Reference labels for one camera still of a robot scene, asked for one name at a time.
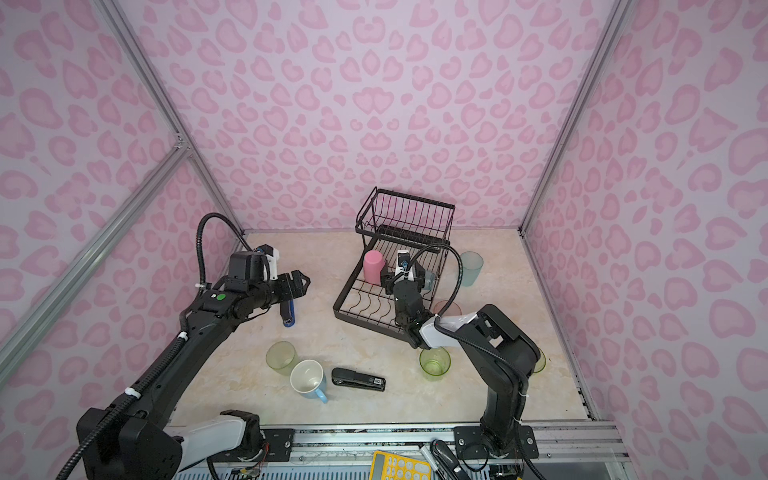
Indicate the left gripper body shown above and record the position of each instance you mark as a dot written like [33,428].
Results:
[281,289]

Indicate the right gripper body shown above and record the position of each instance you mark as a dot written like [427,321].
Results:
[391,288]

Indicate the clear pink plastic cup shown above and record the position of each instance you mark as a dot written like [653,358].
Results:
[441,308]

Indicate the opaque pink plastic cup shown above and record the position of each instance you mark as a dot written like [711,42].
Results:
[373,264]

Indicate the teal textured cup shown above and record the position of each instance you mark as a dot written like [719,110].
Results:
[472,263]
[428,283]

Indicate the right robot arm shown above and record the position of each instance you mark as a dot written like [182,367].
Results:
[502,354]

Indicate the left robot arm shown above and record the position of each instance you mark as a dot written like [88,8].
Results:
[129,439]

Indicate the blue black marker tool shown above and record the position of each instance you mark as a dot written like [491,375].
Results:
[287,312]

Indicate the green cup front right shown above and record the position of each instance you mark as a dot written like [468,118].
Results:
[435,363]

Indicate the green cup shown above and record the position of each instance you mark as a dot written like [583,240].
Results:
[282,357]
[435,363]
[541,362]

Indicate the green cup front left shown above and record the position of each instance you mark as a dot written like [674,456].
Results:
[282,357]

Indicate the black stapler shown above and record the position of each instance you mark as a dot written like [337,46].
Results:
[344,377]

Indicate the green cup far right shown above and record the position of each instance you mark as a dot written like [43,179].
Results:
[541,362]

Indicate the yellow calculator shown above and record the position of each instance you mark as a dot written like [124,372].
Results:
[389,466]

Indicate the black wire dish rack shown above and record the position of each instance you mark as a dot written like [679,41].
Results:
[390,221]

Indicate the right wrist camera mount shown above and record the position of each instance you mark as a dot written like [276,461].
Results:
[403,264]

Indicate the white mug blue handle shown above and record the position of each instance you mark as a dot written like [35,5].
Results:
[308,380]

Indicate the black tool front rail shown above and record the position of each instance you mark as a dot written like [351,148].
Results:
[448,463]

